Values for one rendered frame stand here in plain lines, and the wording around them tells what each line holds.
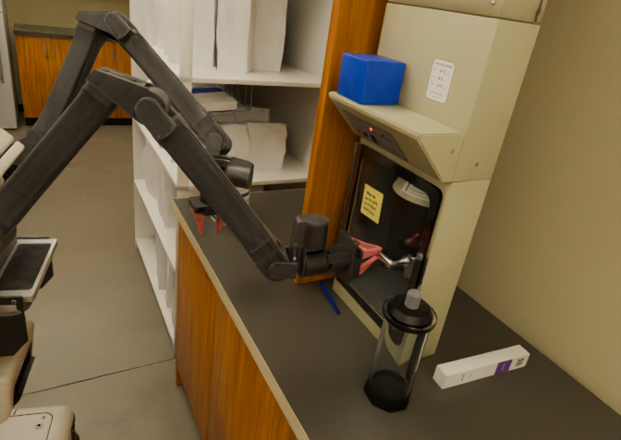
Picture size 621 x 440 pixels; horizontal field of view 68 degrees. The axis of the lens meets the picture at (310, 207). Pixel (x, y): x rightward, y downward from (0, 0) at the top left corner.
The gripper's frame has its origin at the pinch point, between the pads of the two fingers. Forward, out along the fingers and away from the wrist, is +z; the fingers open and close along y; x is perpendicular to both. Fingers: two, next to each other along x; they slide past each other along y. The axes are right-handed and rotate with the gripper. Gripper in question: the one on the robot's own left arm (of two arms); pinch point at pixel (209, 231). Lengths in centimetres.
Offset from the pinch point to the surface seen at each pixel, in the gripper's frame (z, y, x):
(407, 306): -9, 23, -52
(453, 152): -38, 31, -46
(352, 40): -52, 29, -9
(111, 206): 110, 3, 245
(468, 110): -46, 33, -45
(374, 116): -41, 21, -33
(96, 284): 110, -18, 144
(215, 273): 15.8, 3.7, 3.1
